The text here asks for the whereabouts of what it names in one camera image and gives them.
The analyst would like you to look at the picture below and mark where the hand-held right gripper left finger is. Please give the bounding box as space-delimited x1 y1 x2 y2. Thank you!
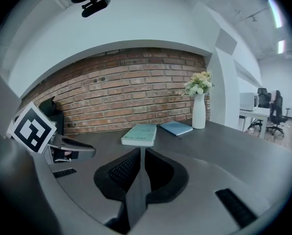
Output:
93 147 142 201

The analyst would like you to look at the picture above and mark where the pale artificial flower bouquet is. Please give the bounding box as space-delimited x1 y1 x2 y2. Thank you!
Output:
180 70 215 98

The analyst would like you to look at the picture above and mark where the black office chair with jacket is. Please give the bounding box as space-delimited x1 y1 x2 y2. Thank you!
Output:
266 90 291 136

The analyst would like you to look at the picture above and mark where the teal hardcover book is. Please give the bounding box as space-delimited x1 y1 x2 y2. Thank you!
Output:
121 123 157 147

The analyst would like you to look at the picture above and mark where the white office table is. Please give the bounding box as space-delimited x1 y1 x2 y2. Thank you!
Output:
239 107 271 139

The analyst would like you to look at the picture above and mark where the white ceramic vase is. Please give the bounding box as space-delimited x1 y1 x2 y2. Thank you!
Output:
192 93 206 130

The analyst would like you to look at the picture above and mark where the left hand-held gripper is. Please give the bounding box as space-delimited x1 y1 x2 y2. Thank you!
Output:
6 101 96 165

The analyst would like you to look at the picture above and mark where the long ceiling light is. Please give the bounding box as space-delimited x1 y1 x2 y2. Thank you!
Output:
268 0 283 29

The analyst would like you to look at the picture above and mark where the white boxy appliance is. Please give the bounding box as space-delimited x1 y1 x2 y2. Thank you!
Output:
239 92 259 112

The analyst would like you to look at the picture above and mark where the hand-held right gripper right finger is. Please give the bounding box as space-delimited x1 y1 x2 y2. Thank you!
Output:
144 147 189 204

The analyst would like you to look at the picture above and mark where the blue notebook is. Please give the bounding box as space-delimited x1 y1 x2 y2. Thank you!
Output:
159 120 194 137

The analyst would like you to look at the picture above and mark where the short ceiling light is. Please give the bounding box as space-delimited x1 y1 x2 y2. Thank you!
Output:
277 40 287 54

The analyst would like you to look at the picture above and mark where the black mesh office chair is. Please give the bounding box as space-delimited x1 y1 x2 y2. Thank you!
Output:
257 87 271 109

